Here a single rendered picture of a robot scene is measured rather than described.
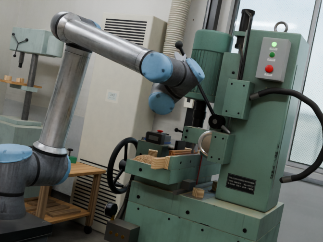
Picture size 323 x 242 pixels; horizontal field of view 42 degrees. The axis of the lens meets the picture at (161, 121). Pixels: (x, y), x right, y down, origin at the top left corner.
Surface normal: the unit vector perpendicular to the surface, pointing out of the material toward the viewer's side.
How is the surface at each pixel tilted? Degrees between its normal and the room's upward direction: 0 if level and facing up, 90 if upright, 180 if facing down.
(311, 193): 90
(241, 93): 90
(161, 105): 124
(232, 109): 90
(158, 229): 90
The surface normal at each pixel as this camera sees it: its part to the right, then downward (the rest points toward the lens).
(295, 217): -0.51, -0.05
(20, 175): 0.78, 0.18
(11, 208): 0.69, -0.18
